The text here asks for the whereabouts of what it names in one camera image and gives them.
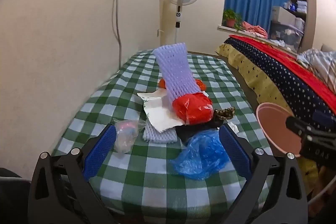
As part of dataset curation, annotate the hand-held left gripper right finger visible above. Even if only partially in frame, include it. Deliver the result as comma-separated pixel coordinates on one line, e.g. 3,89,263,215
218,124,309,224

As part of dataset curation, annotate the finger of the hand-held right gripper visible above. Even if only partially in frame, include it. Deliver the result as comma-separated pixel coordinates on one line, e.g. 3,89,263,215
314,111,336,132
286,115,315,137

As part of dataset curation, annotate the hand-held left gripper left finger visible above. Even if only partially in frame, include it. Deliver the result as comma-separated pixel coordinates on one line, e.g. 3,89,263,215
28,124,117,224

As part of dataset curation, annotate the pink plastic bin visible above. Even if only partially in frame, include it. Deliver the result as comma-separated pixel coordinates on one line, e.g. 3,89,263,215
256,103,305,157

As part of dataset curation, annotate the clear plastic bag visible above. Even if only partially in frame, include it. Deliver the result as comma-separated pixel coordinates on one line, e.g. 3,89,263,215
113,119,146,153

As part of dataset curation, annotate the blue plastic bag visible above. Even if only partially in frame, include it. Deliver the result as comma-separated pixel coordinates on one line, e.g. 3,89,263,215
171,131,227,180

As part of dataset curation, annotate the black gold patterned wrapper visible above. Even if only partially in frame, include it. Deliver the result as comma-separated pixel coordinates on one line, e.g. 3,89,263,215
210,107,235,127

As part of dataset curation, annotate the red plastic bag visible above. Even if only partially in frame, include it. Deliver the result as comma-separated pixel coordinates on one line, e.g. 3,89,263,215
172,93,214,125

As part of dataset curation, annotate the long purple foam net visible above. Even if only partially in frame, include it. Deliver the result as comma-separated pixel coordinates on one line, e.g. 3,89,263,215
152,42,202,109

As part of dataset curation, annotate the black cloth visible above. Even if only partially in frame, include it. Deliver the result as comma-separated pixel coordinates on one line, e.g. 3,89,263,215
176,122,223,146

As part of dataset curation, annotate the navy star bed sheet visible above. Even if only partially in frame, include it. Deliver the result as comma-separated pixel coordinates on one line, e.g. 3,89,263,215
223,38,336,135

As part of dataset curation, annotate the bed with red blanket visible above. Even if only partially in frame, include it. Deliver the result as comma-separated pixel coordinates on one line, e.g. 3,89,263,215
229,34,336,94

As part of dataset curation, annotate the yellow bed skirt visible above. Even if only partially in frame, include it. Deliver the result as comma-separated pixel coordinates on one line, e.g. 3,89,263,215
215,43,319,193

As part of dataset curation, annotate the green checked tablecloth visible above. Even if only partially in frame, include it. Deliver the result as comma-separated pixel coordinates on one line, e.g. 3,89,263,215
51,49,273,224

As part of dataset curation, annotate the blue striped quilt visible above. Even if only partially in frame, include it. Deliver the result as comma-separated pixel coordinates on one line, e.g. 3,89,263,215
297,48,336,93

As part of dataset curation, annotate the short pale foam net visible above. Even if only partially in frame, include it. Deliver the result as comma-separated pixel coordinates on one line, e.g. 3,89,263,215
143,122,181,144

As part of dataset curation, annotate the white paper wrapper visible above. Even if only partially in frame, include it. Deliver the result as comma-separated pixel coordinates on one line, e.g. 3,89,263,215
137,89,184,132

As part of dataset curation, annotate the orange net bag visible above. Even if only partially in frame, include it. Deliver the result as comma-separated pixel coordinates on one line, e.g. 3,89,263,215
159,78,206,90

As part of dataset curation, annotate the clear lidded storage bin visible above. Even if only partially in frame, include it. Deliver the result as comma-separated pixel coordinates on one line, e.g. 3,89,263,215
269,21,305,47

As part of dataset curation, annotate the pink folded cloth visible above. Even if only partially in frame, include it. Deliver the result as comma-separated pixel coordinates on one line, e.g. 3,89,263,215
241,21,268,38

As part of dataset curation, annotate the grey white storage box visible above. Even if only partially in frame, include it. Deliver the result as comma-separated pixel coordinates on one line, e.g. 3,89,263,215
270,6,297,24

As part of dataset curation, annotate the potted green plant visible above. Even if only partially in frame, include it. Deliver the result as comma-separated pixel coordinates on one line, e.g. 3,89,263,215
223,9,243,30

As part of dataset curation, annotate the grey wall cable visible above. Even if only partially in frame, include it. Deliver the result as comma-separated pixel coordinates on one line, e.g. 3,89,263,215
112,0,125,69

